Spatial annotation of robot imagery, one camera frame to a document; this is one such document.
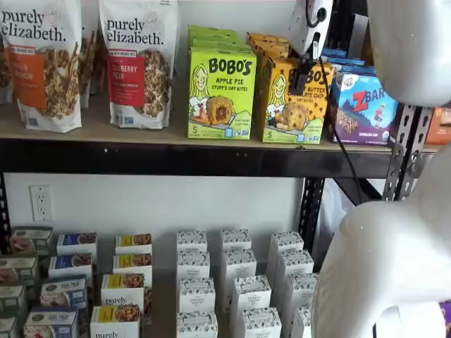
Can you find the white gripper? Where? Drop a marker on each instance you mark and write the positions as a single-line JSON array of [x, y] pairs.
[[308, 28]]

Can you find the orange Bobo's peanut butter box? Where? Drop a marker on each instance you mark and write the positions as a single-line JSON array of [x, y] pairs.
[[299, 116], [267, 47], [264, 37]]

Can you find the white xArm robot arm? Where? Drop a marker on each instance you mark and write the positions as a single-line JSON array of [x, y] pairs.
[[387, 264]]

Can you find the blue purple ZBar box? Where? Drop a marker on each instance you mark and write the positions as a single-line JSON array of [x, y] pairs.
[[356, 69], [363, 116], [334, 53], [347, 62]]

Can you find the green Bobo's apple pie box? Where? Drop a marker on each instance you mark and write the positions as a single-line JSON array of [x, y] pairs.
[[218, 44], [222, 95], [208, 30], [211, 37]]

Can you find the black metal shelf brace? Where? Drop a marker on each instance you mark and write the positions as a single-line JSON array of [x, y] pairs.
[[366, 192]]

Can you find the black metal shelf beam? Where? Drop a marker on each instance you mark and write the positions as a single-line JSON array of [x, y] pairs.
[[176, 158]]

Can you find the orange red snack box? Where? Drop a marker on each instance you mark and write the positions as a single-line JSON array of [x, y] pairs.
[[438, 128]]

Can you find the tan wooden shelf board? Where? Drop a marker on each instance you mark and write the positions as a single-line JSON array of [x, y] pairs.
[[141, 135]]

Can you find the white floral print box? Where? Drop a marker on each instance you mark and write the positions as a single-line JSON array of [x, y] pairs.
[[192, 241], [261, 324], [295, 262], [286, 241], [235, 239], [302, 324], [239, 264], [197, 325], [193, 264], [301, 292], [251, 295], [197, 295]]

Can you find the yellow purely elizabeth box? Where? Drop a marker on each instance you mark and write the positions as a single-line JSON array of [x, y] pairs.
[[116, 322], [123, 288], [134, 243], [132, 264]]

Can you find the blue oatmeal box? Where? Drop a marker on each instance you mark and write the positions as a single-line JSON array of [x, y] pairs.
[[70, 265], [63, 292], [77, 243], [51, 322]]

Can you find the green oatmeal box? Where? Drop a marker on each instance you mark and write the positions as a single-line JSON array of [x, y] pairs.
[[31, 239], [7, 327], [12, 299], [17, 271]]

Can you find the red label granola bag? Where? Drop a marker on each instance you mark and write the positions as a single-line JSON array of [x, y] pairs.
[[137, 70]]

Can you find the white granola bag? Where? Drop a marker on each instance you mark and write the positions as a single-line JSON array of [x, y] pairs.
[[89, 60], [5, 77]]

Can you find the orange label granola bag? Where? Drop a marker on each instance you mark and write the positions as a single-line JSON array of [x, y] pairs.
[[38, 70]]

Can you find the white pastry boxes group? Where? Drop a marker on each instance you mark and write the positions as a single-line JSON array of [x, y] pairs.
[[163, 303]]

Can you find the purple package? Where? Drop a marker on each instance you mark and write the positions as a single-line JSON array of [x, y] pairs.
[[445, 313]]

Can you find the black metal shelf post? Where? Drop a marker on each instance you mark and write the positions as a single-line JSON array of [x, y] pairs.
[[313, 211], [4, 211], [343, 24]]

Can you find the grey perforated metal post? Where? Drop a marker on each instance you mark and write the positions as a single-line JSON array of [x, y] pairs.
[[407, 155]]

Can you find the white wall power outlet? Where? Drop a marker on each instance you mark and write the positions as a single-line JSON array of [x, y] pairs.
[[41, 203]]

